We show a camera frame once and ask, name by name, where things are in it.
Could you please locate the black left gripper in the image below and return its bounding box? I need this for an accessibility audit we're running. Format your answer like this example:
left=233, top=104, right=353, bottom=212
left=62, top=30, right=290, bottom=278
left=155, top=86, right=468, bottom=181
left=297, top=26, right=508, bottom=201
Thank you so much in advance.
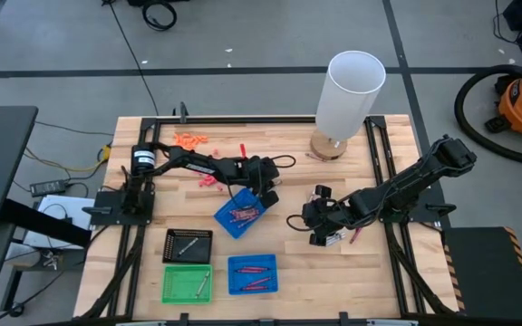
left=237, top=156, right=281, bottom=209

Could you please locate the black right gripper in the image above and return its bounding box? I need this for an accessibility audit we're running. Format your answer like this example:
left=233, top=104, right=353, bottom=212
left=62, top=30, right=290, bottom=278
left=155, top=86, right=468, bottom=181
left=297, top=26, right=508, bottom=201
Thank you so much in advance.
left=301, top=198, right=353, bottom=248

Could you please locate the blue slotted plastic basket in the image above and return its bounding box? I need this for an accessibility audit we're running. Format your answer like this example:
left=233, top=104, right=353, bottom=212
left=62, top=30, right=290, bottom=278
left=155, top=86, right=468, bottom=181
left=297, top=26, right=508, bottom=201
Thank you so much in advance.
left=227, top=253, right=279, bottom=296
left=213, top=187, right=269, bottom=240

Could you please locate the black slotted plastic basket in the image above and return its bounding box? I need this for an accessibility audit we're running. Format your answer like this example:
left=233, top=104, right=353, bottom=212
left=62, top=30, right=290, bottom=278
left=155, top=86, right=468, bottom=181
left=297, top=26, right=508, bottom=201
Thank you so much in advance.
left=161, top=228, right=214, bottom=265

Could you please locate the green slotted plastic basket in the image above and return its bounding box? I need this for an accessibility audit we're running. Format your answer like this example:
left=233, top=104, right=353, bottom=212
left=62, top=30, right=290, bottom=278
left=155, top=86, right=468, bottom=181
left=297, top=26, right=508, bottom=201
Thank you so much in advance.
left=160, top=264, right=214, bottom=305

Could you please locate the white shade wooden table lamp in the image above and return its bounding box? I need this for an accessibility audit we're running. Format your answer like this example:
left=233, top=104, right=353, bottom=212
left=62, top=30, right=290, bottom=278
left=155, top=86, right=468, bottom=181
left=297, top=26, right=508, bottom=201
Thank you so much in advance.
left=309, top=49, right=388, bottom=162

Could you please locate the black mat yellow striped edge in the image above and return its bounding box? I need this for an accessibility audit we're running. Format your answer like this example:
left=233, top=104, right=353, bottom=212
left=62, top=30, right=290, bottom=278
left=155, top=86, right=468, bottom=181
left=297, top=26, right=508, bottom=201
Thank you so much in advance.
left=441, top=225, right=522, bottom=323

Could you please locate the white flat box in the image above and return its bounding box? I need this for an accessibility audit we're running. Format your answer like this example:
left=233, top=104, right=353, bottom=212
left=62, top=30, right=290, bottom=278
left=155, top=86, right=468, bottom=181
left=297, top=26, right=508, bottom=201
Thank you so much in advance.
left=22, top=193, right=95, bottom=251

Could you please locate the black power adapter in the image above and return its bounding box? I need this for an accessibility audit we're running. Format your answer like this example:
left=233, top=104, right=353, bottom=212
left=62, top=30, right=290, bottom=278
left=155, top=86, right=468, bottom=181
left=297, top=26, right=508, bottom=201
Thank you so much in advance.
left=28, top=178, right=68, bottom=198

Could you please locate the bunch of keys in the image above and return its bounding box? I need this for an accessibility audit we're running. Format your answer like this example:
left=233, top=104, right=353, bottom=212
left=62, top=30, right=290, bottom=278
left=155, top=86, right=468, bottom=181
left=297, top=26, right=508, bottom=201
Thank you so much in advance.
left=39, top=251, right=62, bottom=272

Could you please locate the black desk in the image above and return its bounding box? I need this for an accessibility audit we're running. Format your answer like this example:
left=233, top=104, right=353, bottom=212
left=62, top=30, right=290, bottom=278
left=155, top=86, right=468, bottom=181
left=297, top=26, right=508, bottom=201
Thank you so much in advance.
left=0, top=105, right=93, bottom=326

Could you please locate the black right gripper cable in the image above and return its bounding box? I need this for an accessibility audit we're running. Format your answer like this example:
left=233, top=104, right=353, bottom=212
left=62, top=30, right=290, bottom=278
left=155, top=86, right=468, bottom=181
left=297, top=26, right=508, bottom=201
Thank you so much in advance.
left=285, top=213, right=310, bottom=233

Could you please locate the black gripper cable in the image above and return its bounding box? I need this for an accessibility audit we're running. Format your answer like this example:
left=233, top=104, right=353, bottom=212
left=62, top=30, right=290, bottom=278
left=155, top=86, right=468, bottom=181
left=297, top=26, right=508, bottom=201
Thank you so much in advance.
left=268, top=154, right=298, bottom=170
left=285, top=213, right=310, bottom=233

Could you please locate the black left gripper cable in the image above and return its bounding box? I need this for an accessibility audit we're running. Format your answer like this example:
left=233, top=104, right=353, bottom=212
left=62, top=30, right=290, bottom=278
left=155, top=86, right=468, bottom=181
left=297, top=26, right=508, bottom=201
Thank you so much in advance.
left=268, top=154, right=298, bottom=170

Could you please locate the black aluminium table frame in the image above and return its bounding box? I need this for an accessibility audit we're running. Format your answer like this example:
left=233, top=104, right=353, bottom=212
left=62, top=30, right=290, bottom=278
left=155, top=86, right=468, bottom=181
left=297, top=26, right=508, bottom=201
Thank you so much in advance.
left=72, top=102, right=460, bottom=326

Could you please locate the yellow floor cable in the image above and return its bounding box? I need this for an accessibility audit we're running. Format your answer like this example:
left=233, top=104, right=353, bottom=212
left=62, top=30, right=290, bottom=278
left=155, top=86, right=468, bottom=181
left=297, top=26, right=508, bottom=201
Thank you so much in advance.
left=23, top=143, right=113, bottom=174

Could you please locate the black floor cable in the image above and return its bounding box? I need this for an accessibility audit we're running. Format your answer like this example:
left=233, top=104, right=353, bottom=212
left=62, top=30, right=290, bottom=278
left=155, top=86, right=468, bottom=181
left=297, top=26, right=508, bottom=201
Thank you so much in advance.
left=101, top=0, right=161, bottom=118

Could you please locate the coiled black cable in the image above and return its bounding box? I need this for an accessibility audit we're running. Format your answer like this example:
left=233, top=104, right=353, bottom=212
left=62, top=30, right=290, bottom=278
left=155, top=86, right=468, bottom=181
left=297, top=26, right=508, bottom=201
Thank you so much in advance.
left=140, top=0, right=179, bottom=33

